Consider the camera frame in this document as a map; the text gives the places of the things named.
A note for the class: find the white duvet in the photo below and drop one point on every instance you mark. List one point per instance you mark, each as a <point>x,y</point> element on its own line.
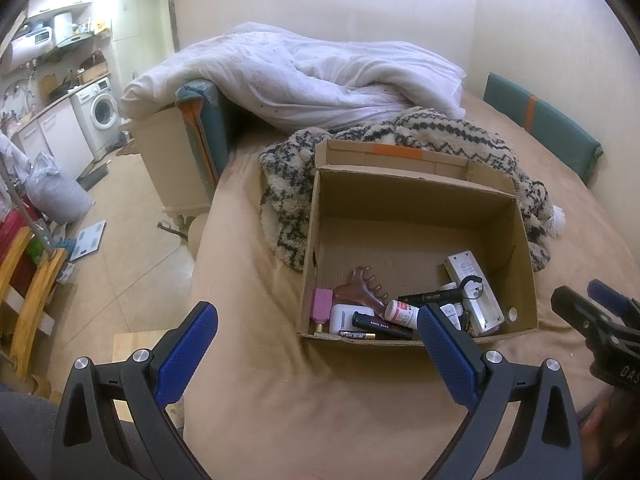
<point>300,75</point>

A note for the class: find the grey plastic bag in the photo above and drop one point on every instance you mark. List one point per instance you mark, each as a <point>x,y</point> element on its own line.
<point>55,192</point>

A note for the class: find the pink perfume bottle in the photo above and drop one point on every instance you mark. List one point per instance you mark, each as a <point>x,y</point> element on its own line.
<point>321,305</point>

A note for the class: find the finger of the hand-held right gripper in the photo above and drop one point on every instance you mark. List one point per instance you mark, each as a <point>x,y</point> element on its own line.
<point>607,295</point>
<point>572,304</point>

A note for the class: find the cardboard box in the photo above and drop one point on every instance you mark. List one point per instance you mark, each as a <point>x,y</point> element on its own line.
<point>415,230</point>

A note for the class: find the teal headboard cushion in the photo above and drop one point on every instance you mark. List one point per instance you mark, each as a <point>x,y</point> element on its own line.
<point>540,125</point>

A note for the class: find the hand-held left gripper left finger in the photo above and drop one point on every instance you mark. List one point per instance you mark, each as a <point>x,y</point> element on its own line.
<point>187,355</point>

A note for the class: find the black and cream patterned blanket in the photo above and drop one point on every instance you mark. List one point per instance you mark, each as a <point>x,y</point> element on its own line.
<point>287,190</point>

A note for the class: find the yellow wooden chair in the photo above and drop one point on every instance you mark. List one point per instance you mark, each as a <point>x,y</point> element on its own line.
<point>30,300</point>

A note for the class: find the beige bed frame panel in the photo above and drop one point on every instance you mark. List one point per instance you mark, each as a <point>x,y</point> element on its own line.
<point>175,165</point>

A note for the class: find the white power strip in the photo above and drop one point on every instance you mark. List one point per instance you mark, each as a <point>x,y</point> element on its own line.
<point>472,305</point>

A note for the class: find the white kitchen cabinet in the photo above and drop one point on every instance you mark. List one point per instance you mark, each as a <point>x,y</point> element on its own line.
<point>55,145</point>

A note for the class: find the white bottle with red label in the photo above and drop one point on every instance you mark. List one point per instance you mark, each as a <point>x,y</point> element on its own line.
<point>402,312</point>

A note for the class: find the teal cushion with orange trim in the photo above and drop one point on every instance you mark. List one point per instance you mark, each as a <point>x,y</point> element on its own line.
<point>205,125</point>

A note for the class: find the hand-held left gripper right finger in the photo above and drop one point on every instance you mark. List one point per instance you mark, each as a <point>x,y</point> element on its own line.
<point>445,355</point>

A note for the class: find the white wall cupboard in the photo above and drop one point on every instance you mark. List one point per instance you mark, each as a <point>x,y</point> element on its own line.
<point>60,2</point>

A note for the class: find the white charger plug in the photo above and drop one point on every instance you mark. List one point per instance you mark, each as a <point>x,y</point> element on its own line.
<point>452,311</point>

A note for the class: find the white earbuds case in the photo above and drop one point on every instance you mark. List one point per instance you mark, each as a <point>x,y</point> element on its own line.
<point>344,317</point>

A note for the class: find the dark floor mat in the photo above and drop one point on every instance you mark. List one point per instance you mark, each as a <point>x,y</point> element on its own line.
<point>92,176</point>

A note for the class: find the white water heater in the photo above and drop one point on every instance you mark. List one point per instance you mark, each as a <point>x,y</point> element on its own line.
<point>27,47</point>

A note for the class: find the white bathroom scale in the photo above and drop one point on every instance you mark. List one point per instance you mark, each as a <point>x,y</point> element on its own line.
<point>87,240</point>

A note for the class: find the reddish translucent claw comb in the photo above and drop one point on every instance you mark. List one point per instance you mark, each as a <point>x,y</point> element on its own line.
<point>362,290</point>

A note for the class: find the black tube with red print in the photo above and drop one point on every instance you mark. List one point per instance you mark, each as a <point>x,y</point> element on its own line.
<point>380,324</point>

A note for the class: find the white washing machine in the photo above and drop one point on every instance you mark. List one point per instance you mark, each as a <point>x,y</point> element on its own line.
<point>102,110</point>

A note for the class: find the person's grey trousers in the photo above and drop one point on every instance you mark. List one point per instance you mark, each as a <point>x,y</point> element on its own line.
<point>25,435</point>

